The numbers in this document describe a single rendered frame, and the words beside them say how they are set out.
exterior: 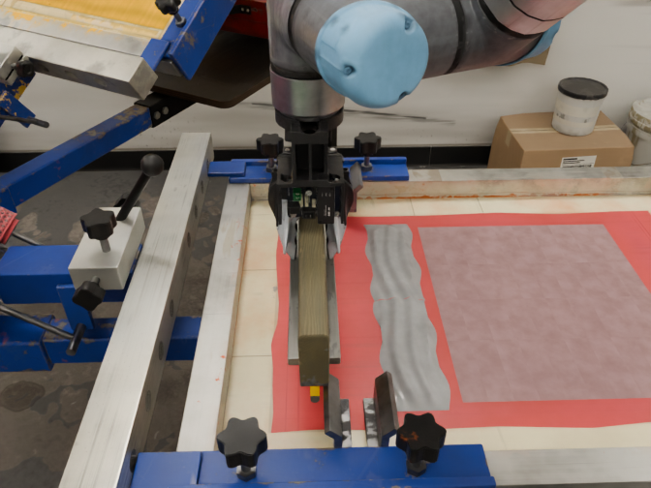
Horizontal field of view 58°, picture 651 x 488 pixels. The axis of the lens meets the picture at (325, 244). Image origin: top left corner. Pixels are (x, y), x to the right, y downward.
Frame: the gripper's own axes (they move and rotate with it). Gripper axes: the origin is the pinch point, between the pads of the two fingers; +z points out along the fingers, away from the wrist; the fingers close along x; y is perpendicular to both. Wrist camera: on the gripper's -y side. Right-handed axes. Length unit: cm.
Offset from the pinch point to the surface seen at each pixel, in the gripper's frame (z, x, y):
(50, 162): 13, -51, -45
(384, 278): 9.0, 10.1, -3.8
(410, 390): 9.0, 11.1, 15.8
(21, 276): 1.5, -35.6, 3.1
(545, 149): 76, 100, -160
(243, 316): 9.8, -9.2, 2.4
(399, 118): 80, 43, -200
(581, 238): 9.8, 42.1, -13.2
